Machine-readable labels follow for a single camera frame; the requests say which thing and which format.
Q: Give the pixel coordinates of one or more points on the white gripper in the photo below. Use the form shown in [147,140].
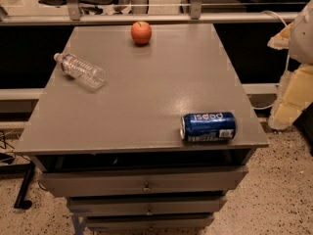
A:
[303,38]

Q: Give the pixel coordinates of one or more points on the grey drawer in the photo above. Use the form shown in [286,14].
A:
[200,220]
[147,205]
[150,181]

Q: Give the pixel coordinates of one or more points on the black stand leg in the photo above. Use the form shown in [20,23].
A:
[21,202]

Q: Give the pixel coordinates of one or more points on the clear plastic water bottle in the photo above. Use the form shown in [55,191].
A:
[87,75]

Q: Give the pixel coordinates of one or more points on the grey drawer cabinet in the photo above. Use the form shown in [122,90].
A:
[133,122]

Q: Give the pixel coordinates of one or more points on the blue pepsi can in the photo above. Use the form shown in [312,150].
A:
[208,127]

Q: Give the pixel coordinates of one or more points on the middle grey drawer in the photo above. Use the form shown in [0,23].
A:
[147,205]

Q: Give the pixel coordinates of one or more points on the grey metal railing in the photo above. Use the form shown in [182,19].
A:
[33,12]

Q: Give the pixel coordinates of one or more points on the red apple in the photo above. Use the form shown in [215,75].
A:
[141,32]

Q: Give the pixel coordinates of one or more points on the top grey drawer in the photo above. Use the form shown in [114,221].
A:
[150,181]

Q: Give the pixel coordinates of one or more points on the bottom grey drawer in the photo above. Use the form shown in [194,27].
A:
[200,220]

